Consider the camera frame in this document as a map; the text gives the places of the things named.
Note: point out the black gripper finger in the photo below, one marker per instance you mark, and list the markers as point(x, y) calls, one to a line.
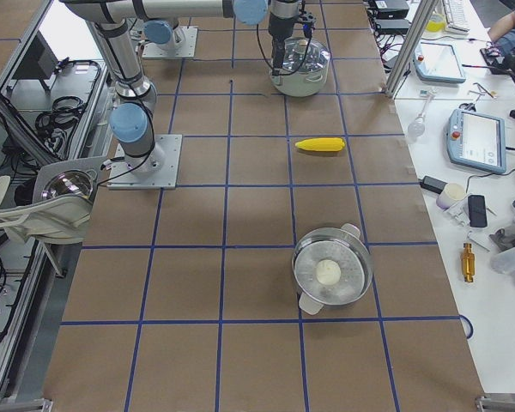
point(278, 51)

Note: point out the glass pot lid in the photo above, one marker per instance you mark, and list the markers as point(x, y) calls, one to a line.
point(306, 56)

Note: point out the yellow toy corn cob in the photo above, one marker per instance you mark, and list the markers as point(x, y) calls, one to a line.
point(321, 144)

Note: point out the person forearm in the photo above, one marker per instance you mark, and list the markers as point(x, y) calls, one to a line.
point(502, 27)

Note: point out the white steel cooking pot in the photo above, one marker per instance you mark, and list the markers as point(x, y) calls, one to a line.
point(302, 76)

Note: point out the steel steamer pot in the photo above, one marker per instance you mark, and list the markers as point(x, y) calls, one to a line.
point(343, 245)

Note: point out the upper blue teach pendant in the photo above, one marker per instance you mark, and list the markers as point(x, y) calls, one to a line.
point(438, 62)

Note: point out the blue teach pendant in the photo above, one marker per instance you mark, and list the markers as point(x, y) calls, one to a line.
point(438, 62)
point(476, 140)

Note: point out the clear light bulb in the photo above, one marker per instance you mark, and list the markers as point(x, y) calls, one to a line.
point(417, 127)

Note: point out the white keyboard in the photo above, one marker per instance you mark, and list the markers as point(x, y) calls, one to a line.
point(455, 18)

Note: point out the black power adapter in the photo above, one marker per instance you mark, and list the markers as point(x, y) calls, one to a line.
point(431, 184)

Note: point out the lower blue teach pendant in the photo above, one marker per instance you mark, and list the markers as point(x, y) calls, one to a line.
point(476, 140)

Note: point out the white cup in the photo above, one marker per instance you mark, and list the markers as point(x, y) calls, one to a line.
point(451, 194)

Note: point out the white steamed bun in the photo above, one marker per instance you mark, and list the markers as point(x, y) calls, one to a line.
point(328, 272)

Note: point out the black phone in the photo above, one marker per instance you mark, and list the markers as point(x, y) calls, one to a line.
point(477, 211)

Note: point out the gold brass fitting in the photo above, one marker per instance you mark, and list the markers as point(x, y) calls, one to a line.
point(467, 259)

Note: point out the aluminium frame post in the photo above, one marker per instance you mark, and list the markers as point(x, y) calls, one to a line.
point(417, 27)

